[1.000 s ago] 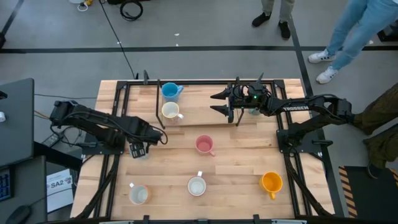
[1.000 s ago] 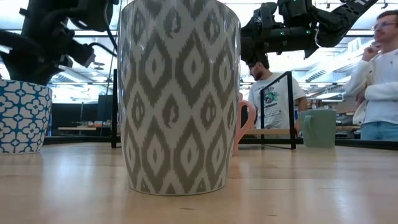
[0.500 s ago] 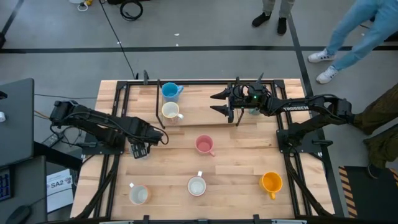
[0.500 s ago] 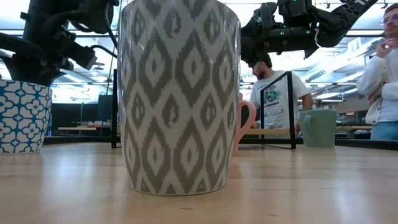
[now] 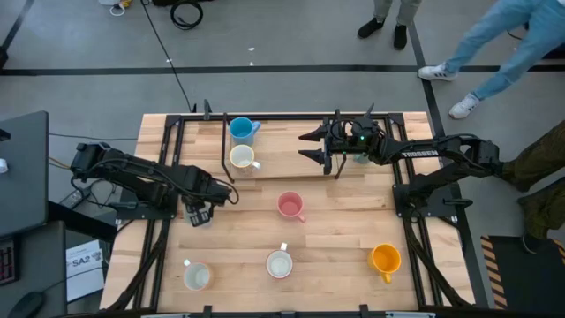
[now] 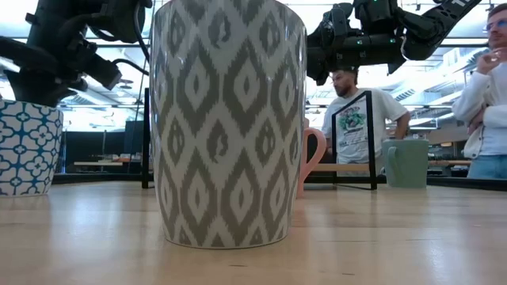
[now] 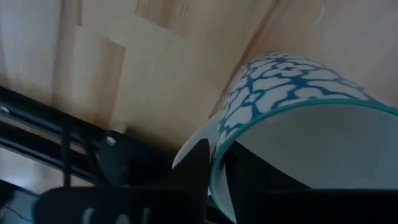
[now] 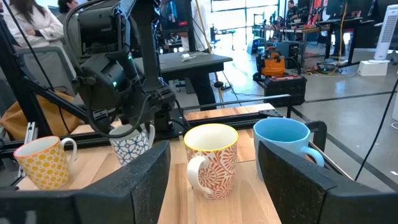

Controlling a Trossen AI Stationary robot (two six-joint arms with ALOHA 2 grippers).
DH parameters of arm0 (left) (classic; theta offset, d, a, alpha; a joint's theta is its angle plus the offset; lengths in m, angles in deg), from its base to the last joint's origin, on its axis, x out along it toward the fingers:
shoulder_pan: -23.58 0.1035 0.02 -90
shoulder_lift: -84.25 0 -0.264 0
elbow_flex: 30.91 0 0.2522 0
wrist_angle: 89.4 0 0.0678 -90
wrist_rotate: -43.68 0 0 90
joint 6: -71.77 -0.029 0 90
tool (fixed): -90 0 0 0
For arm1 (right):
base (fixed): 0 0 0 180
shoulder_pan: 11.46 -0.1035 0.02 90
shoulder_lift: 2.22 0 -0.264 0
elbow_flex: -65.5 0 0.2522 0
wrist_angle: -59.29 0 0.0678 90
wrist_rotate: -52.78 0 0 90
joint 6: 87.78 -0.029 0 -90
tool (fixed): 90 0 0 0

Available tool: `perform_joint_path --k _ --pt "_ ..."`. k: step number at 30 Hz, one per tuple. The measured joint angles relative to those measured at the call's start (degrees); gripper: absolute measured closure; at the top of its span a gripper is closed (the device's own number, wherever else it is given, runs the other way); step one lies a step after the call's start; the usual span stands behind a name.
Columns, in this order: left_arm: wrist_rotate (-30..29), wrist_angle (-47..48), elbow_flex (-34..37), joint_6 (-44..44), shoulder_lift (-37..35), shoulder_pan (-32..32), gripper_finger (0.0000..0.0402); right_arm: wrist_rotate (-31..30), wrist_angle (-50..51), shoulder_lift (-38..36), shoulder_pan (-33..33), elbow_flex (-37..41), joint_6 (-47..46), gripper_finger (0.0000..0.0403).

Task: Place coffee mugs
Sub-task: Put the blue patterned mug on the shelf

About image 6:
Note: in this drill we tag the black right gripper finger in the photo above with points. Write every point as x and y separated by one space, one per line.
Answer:
322 55
336 21

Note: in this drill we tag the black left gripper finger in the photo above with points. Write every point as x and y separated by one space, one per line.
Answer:
39 93
101 71

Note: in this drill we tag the blue floral patterned mug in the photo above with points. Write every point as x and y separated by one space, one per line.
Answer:
27 150

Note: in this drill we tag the plain green mug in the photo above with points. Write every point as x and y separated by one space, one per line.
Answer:
412 162

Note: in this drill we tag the grey diamond patterned mug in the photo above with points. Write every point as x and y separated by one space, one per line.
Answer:
229 138

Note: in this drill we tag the plain pink mug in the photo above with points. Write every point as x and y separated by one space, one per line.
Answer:
302 182

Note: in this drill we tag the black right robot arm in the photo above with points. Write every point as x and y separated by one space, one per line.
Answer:
435 23

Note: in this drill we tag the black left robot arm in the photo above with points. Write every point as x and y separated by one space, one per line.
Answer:
79 16

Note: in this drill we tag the person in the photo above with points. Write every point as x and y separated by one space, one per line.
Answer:
491 130
388 115

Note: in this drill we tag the black metal wooden shelf rack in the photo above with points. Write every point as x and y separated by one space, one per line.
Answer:
369 138

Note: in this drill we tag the background wooden desk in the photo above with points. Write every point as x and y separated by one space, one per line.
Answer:
95 163

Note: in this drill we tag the black aluminium table frame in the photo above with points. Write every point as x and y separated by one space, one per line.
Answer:
99 178

